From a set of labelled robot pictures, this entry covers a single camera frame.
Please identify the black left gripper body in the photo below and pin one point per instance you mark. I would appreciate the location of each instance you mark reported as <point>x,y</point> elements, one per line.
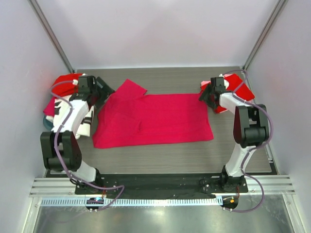
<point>94,91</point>

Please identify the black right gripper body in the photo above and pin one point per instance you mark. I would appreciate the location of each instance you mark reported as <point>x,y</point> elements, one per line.
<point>210,97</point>

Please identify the slotted white cable duct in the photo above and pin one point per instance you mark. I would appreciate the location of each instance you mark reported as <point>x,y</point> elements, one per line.
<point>96,201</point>

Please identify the folded red t shirt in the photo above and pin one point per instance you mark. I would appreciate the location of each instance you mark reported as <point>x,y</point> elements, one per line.
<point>232,81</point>

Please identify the aluminium front rail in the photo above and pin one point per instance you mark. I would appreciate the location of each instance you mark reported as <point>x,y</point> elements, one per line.
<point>62,187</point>

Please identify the teal laundry basket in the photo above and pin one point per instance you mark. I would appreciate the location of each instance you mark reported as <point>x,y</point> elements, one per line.
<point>47,124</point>

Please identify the magenta pink t shirt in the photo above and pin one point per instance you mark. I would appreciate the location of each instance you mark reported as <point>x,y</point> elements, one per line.
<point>132,117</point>

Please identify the right aluminium frame post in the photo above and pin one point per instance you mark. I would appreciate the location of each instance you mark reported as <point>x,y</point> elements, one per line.
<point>277,10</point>

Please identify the left aluminium frame post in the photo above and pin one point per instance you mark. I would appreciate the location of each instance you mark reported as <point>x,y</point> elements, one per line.
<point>50,33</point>

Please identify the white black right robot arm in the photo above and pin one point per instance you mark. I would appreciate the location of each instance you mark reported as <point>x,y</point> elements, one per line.
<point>250,131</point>

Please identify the white black printed t shirt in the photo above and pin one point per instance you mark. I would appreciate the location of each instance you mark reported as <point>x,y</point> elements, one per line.
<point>72,115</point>

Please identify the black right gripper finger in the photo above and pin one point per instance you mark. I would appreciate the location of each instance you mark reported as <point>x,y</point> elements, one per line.
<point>213,106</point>
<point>205,95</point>

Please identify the aluminium frame post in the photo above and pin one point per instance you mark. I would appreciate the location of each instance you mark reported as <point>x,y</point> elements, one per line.
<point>50,33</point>
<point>277,10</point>

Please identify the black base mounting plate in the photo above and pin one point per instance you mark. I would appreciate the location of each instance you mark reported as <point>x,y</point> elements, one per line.
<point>173,186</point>

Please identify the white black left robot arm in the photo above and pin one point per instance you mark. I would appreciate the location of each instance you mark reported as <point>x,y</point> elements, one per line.
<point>60,149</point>

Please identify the red t shirt in basket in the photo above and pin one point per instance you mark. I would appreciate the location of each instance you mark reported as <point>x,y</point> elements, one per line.
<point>66,89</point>

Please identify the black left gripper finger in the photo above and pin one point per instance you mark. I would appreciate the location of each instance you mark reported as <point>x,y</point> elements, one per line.
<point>99,104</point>
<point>103,89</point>

